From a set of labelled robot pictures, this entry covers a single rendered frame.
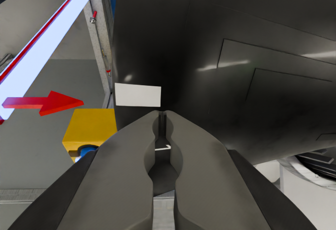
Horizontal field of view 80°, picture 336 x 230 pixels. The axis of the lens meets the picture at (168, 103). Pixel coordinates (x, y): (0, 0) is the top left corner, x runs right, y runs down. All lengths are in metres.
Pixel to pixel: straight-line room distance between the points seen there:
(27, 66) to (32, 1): 1.35
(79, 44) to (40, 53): 1.35
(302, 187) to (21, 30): 1.65
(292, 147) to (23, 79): 0.25
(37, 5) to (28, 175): 0.98
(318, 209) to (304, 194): 0.04
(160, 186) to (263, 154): 0.10
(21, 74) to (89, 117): 0.26
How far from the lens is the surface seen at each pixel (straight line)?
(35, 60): 0.23
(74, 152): 0.45
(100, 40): 0.52
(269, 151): 0.21
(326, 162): 0.37
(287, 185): 0.46
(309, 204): 0.49
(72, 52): 1.64
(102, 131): 0.42
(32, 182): 1.03
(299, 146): 0.23
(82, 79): 1.38
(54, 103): 0.17
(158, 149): 0.17
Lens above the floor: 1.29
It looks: 44 degrees down
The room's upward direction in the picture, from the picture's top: 177 degrees clockwise
